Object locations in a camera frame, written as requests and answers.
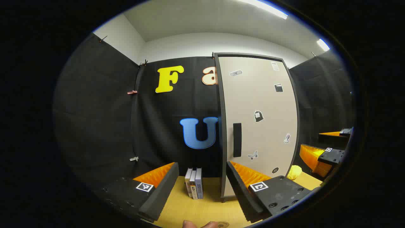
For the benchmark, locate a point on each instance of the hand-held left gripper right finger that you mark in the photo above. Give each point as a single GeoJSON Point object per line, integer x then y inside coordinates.
{"type": "Point", "coordinates": [237, 186]}

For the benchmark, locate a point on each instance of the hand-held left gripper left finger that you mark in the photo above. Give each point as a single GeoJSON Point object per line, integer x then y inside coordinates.
{"type": "Point", "coordinates": [164, 186]}

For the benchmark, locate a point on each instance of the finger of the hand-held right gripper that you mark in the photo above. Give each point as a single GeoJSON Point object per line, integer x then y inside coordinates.
{"type": "Point", "coordinates": [332, 155]}
{"type": "Point", "coordinates": [332, 141]}

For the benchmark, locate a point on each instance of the dark grey cabinet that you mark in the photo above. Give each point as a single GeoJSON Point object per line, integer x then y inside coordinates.
{"type": "Point", "coordinates": [222, 126]}

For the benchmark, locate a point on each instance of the white spine book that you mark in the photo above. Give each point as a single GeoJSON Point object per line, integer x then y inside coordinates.
{"type": "Point", "coordinates": [187, 180]}

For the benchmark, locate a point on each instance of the grey spine book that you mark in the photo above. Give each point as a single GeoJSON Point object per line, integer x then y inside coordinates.
{"type": "Point", "coordinates": [193, 186]}

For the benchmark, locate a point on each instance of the silver clip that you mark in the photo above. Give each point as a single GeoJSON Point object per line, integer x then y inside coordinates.
{"type": "Point", "coordinates": [134, 159]}

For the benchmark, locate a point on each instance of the yellow lumpy ball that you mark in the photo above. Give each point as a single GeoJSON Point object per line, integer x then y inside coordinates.
{"type": "Point", "coordinates": [294, 172]}

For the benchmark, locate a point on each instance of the small ceiling light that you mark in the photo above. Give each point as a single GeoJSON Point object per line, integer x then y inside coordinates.
{"type": "Point", "coordinates": [323, 45]}

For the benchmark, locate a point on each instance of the red clip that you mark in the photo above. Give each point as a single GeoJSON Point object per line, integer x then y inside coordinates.
{"type": "Point", "coordinates": [132, 92]}

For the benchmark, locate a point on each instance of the black backdrop cloth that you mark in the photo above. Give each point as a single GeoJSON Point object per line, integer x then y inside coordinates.
{"type": "Point", "coordinates": [95, 110]}

